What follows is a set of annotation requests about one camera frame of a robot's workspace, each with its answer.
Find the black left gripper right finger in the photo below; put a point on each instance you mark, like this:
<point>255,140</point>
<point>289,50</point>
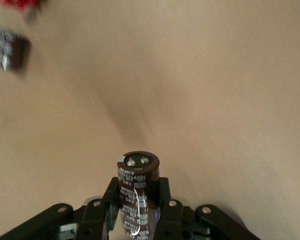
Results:
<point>175,220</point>

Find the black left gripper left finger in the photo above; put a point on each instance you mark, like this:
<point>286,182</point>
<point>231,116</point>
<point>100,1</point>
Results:
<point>90,220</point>

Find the dark cylindrical capacitor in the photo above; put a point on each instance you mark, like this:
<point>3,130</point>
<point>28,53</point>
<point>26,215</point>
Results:
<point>137,190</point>
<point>10,50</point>

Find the brown table mat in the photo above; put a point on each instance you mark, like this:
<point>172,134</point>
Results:
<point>215,75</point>

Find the brass valve red handwheel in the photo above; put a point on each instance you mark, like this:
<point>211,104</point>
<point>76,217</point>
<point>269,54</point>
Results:
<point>17,3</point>

